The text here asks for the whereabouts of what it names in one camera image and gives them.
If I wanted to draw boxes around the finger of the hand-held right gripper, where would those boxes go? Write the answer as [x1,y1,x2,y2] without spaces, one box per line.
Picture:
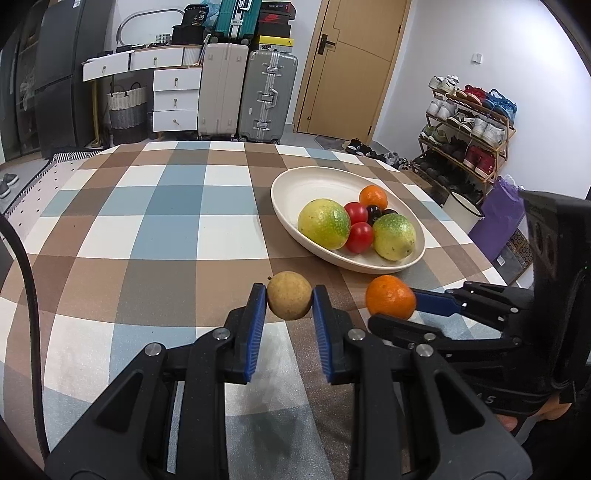
[411,282,536,330]
[369,313,525,356]

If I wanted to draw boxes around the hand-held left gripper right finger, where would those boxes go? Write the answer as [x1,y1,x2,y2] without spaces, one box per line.
[312,285,534,480]

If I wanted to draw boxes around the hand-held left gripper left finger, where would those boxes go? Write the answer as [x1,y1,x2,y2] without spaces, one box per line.
[44,283,269,480]

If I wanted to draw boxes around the orange tangerine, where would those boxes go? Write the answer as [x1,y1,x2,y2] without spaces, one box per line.
[359,185,389,210]
[365,274,417,320]

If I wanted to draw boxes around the brown longan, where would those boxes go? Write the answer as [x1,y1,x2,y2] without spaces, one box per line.
[266,271,313,320]

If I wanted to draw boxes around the red cherry tomato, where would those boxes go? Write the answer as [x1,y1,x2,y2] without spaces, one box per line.
[344,202,369,226]
[345,222,375,254]

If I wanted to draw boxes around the green yellow lemon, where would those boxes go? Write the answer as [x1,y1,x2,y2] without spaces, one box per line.
[297,198,352,251]
[372,213,417,262]

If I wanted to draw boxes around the cream round plate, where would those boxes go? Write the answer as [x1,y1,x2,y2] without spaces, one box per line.
[270,166,426,274]

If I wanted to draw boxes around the person's right hand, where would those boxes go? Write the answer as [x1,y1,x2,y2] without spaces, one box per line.
[496,399,574,433]

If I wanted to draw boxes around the purple bag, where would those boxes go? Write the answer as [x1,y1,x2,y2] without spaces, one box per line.
[468,175,527,264]

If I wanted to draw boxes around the white enamel bucket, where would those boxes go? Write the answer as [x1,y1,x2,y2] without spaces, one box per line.
[443,190,485,234]

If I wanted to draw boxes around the checked tablecloth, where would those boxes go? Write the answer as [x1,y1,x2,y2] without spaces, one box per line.
[0,141,509,480]

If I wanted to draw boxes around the group of shoes on floor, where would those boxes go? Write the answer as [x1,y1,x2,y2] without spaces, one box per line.
[344,137,411,171]

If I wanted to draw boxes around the wooden shoe rack with shoes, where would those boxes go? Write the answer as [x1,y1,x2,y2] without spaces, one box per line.
[411,76,517,204]

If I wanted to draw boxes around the silver suitcase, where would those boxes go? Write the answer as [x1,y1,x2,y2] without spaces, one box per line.
[236,50,300,145]

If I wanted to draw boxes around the wooden door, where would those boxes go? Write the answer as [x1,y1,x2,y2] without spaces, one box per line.
[293,0,411,144]

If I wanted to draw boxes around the beige suitcase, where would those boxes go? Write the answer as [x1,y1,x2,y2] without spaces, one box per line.
[198,42,250,141]

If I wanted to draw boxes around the grey white woven basket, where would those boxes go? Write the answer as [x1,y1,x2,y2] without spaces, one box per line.
[107,83,148,145]

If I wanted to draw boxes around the white drawer cabinet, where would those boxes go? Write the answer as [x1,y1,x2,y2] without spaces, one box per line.
[82,44,204,139]

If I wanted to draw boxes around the striped rug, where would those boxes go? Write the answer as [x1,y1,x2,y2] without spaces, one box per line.
[0,150,100,213]

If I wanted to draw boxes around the yellow mop pole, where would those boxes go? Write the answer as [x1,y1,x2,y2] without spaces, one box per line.
[91,78,101,145]

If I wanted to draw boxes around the yellow black shoe box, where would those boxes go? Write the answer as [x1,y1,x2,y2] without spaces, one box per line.
[252,36,295,51]

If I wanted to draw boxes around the plain black shoe box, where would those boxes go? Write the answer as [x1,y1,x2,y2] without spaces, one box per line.
[256,23,293,40]

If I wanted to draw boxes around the black storage box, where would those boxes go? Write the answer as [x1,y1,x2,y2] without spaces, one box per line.
[172,25,206,45]

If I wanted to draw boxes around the teal suitcase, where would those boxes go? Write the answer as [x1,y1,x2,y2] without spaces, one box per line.
[213,0,262,44]

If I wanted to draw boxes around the black refrigerator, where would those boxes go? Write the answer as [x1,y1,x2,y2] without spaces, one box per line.
[34,0,116,155]

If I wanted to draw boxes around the black printed bag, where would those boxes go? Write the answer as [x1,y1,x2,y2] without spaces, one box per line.
[181,4,208,27]

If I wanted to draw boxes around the grey metal hoop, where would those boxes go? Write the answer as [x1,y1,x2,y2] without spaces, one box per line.
[115,7,183,47]

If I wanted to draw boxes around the glass door cabinet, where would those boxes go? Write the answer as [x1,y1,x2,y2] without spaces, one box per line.
[0,18,47,162]

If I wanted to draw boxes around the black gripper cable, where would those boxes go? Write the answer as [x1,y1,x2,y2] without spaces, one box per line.
[0,215,51,457]

